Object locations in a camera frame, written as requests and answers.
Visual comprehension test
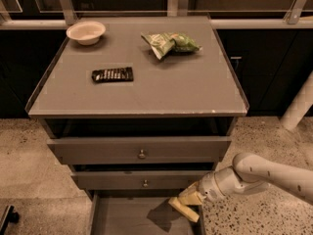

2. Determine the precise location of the grey top drawer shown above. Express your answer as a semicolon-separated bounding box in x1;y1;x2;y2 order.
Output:
47;136;231;165

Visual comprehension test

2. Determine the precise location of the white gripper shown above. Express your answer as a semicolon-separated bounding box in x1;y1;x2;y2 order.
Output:
168;172;225;222

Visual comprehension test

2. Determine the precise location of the grey drawer cabinet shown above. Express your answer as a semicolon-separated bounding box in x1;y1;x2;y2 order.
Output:
24;15;250;235

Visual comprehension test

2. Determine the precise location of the green snack bag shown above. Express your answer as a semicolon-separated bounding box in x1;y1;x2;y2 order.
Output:
141;32;201;60

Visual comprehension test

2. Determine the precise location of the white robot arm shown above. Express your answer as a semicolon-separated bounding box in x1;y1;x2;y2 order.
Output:
168;153;313;222

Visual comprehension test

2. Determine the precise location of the grey middle drawer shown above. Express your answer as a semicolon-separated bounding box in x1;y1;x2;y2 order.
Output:
71;170;206;190

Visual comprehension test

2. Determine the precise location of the black caster wheel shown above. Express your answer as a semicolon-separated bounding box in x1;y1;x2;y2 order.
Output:
0;205;20;235

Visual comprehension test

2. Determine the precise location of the metal middle drawer knob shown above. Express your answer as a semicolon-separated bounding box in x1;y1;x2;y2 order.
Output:
142;179;149;188

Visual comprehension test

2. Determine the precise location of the white bowl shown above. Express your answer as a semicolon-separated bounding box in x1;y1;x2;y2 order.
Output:
67;22;106;46

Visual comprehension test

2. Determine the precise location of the metal top drawer knob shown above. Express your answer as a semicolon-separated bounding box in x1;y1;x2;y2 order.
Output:
138;150;146;160

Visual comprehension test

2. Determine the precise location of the metal railing frame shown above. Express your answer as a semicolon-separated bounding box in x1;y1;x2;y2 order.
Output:
0;0;313;30

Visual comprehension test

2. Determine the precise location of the metal drawer knob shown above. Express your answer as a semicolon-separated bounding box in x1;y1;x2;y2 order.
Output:
142;179;149;188
138;150;146;160

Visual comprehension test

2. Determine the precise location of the grey open bottom drawer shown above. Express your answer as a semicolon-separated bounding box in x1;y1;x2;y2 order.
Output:
86;191;205;235

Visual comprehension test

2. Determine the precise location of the white post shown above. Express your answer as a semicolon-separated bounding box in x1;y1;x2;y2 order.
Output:
281;71;313;130

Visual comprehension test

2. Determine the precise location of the black snack bar packet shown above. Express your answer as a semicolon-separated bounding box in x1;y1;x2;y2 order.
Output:
91;67;134;83

